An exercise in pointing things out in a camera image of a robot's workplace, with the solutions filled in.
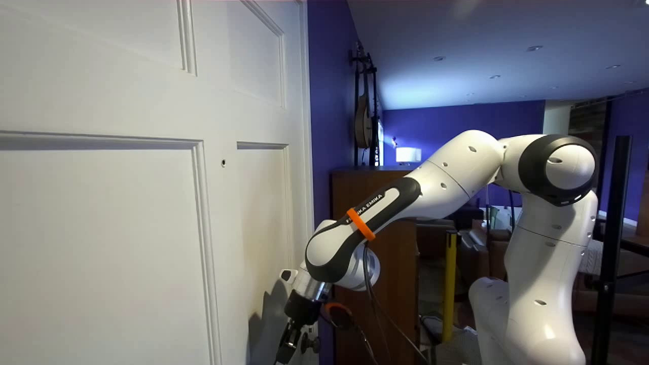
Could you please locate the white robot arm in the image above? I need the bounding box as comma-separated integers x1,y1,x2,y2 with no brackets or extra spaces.
275,129,598,365

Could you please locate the black metal stand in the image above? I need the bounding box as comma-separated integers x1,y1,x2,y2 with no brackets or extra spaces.
590,135,630,365

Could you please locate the wall-hung stringed instrument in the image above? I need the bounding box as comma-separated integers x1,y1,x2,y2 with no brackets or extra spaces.
349,45,379,169

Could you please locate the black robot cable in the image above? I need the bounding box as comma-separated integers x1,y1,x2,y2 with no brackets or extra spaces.
318,241,434,365

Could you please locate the white panelled door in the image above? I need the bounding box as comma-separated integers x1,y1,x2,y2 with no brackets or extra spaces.
0,0,313,365

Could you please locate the yellow pole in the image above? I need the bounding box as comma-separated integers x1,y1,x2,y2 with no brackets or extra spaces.
443,233,457,343

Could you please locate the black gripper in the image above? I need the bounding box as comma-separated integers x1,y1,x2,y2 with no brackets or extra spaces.
275,268,330,365

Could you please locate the brown wooden cabinet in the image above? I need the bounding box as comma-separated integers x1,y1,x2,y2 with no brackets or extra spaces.
328,169,458,365

